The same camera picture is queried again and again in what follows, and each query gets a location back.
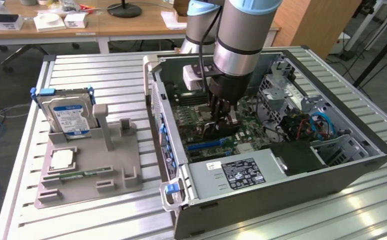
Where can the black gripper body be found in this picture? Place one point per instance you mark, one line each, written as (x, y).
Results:
(230, 87)

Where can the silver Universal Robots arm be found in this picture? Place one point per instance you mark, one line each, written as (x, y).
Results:
(243, 37)

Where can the CPU socket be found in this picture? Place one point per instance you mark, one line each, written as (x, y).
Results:
(202, 112)

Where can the green motherboard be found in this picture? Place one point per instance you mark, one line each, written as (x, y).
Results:
(249, 125)

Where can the silver perforated disk bay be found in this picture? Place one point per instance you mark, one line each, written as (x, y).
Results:
(274, 100)

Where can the blue expansion slot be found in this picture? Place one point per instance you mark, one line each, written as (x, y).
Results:
(207, 146)

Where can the black rear panel latch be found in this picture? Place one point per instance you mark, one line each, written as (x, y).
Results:
(163, 96)

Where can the long black expansion slot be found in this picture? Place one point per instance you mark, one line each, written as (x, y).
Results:
(210, 153)

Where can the blue slot cover clip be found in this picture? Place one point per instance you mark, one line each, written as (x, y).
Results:
(162, 130)

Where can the grey power supply unit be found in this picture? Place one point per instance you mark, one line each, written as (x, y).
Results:
(210, 180)

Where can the white paper stack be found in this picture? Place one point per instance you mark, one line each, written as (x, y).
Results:
(174, 21)

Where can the blue case release latch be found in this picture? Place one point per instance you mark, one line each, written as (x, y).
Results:
(171, 189)

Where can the brown cardboard box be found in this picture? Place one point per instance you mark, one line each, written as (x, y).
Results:
(181, 7)

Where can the wooden cabinet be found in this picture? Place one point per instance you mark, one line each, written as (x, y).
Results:
(314, 25)

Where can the silver slotted disk bay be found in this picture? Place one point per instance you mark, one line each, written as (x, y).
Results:
(341, 150)

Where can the black power adapter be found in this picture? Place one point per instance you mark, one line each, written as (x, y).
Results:
(347, 55)

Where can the open dark PC case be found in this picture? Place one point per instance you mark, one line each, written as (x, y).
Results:
(281, 200)

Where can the grey parts rack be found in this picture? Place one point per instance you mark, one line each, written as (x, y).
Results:
(90, 160)

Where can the hard disk in blue carrier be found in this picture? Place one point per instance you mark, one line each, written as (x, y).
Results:
(68, 117)

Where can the black lamp base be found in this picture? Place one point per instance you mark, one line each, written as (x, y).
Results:
(123, 11)

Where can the black stand pole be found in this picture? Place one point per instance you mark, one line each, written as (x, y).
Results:
(381, 56)

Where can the green RAM stick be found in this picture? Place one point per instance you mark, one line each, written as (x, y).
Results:
(83, 173)

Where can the silver CPU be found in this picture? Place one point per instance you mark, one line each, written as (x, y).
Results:
(62, 160)

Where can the small white box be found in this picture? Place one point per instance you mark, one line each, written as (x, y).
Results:
(75, 21)

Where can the white round holder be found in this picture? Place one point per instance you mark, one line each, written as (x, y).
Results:
(48, 23)

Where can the office chair base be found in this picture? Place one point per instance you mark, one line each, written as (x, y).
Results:
(20, 53)

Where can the wooden desk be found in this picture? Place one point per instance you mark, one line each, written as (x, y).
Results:
(23, 34)

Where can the grey cup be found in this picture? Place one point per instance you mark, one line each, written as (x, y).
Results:
(28, 2)

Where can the white box with dark top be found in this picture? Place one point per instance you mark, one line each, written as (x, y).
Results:
(8, 25)

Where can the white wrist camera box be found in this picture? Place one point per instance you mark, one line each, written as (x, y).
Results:
(194, 77)

